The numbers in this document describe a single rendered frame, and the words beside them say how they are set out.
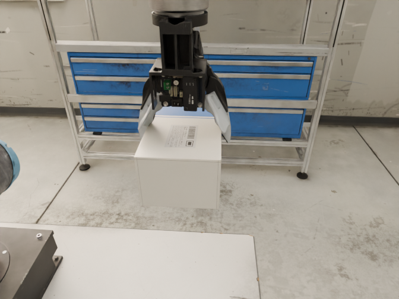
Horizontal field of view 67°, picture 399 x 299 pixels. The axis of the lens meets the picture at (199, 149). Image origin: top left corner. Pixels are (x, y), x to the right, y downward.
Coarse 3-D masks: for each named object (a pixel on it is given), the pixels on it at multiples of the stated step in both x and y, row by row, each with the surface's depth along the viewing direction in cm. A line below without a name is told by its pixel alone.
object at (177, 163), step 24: (168, 120) 50; (192, 120) 50; (144, 144) 44; (168, 144) 44; (192, 144) 44; (216, 144) 44; (144, 168) 42; (168, 168) 42; (192, 168) 42; (216, 168) 41; (144, 192) 44; (168, 192) 44; (192, 192) 44; (216, 192) 44
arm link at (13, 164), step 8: (0, 144) 67; (0, 152) 65; (8, 152) 67; (0, 160) 64; (8, 160) 66; (16, 160) 68; (0, 168) 64; (8, 168) 66; (16, 168) 68; (0, 176) 64; (8, 176) 66; (16, 176) 69; (0, 184) 64; (8, 184) 67; (0, 192) 65
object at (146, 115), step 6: (150, 96) 46; (150, 102) 46; (144, 108) 47; (150, 108) 44; (156, 108) 47; (144, 114) 47; (150, 114) 47; (144, 120) 44; (150, 120) 48; (138, 126) 45; (144, 126) 49; (144, 132) 49
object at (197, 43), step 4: (196, 32) 41; (196, 36) 41; (196, 40) 41; (200, 40) 43; (196, 44) 41; (200, 44) 44; (196, 48) 41; (200, 48) 44; (196, 52) 43; (200, 52) 45
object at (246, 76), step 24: (216, 72) 186; (240, 72) 185; (264, 72) 185; (288, 72) 183; (312, 72) 182; (240, 96) 194; (264, 96) 193; (288, 96) 191; (240, 120) 203; (264, 120) 201; (288, 120) 200
